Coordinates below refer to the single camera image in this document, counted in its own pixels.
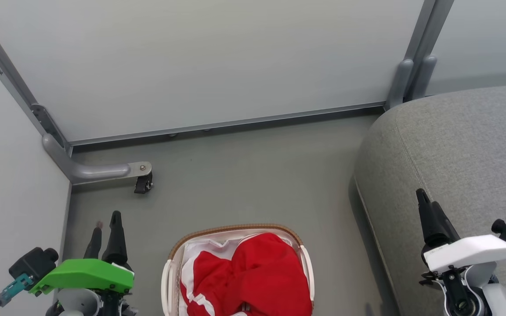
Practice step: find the white laundry basket brown rim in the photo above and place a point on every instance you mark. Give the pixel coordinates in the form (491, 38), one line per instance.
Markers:
(169, 281)

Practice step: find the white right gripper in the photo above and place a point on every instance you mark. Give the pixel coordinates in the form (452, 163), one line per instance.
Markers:
(472, 251)

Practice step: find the black caster wheel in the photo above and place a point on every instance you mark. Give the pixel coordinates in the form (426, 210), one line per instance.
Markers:
(143, 184)

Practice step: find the red white garment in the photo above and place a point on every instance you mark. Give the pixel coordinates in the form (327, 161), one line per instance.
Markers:
(262, 276)

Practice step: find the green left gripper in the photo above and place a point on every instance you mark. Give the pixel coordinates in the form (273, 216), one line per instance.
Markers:
(84, 274)

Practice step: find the grey fabric sofa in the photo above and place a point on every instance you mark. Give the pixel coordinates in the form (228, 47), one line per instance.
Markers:
(464, 153)

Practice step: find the grey partition support foot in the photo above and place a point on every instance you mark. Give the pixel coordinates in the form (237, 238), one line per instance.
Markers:
(90, 171)

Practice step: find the grey partition post brackets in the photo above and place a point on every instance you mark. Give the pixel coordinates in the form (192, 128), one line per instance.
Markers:
(415, 66)

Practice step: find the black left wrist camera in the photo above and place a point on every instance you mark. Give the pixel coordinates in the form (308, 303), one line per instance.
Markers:
(33, 263)

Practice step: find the grey metal partition frame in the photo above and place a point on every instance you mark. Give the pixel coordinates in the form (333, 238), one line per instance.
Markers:
(218, 125)

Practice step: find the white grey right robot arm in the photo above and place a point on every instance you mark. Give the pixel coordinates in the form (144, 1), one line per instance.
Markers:
(477, 289)

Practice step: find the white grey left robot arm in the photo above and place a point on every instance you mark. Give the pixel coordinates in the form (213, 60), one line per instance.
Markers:
(81, 303)

